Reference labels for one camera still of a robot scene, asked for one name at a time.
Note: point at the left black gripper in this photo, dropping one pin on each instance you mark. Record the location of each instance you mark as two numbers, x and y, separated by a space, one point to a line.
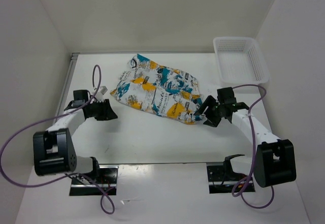
107 113

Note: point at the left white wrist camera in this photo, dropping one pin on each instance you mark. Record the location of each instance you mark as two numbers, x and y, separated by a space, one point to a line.
99 96

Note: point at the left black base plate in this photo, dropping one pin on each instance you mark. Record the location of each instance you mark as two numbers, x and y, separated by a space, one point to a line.
106 180

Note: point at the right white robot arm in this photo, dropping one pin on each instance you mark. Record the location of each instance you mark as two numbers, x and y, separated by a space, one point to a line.
273 159

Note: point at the patterned white teal yellow shorts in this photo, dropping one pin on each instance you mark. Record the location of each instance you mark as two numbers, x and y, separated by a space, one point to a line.
159 90

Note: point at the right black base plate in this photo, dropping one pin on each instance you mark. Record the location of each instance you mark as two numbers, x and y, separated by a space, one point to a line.
218 182

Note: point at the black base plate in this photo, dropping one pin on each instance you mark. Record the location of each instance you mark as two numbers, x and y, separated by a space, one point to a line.
218 182
106 180

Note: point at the aluminium table edge rail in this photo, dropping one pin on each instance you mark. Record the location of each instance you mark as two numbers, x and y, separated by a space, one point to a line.
67 82

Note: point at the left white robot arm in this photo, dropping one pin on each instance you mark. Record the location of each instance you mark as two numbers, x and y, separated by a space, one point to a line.
53 148

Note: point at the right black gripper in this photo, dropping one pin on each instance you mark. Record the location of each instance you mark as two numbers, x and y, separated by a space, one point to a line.
210 101

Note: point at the white plastic basket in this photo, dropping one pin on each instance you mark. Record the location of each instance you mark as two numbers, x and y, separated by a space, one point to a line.
240 61

